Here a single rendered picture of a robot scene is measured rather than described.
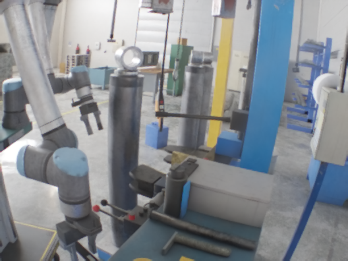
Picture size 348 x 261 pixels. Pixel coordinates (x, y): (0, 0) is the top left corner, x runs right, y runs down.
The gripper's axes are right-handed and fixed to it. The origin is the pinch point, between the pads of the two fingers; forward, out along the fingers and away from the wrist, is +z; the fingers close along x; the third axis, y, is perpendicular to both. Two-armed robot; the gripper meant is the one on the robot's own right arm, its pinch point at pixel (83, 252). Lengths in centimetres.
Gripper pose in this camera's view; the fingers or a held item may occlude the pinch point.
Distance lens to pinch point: 84.8
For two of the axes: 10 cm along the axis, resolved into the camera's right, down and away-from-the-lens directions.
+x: -5.9, 1.8, -7.9
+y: -8.0, -2.6, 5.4
